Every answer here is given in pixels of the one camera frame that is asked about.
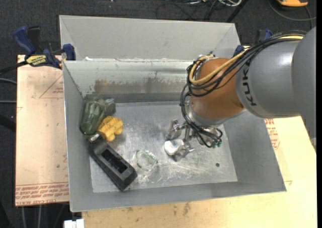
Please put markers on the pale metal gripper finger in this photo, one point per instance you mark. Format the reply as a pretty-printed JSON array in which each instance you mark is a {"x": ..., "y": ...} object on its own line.
[
  {"x": 173, "y": 129},
  {"x": 184, "y": 152}
]

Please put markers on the small white object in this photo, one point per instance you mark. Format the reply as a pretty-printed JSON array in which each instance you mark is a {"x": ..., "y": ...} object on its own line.
[{"x": 173, "y": 147}]

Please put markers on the grey metal bin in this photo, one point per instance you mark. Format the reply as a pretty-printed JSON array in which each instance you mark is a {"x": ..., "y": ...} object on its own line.
[{"x": 176, "y": 91}]

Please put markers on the clear glass cup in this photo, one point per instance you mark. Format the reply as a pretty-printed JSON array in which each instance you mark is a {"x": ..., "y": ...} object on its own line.
[{"x": 146, "y": 160}]

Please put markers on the yellow toy corn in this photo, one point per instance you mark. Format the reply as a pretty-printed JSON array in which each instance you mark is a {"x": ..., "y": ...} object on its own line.
[{"x": 110, "y": 127}]

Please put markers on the dark grey hollow rectangular block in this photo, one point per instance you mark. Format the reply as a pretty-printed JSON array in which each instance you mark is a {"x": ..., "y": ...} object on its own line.
[{"x": 113, "y": 165}]

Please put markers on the small silver metal piece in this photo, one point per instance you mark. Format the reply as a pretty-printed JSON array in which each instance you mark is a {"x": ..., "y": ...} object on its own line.
[{"x": 94, "y": 138}]

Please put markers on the green clear glass jar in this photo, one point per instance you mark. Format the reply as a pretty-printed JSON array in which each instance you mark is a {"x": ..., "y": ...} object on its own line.
[{"x": 92, "y": 115}]

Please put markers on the brown cardboard board, red print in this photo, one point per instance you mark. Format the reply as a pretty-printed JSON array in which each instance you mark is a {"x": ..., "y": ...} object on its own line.
[{"x": 40, "y": 131}]

